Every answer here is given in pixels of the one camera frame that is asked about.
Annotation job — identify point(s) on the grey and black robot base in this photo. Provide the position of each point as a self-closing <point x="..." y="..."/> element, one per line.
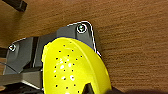
<point x="70" y="31"/>

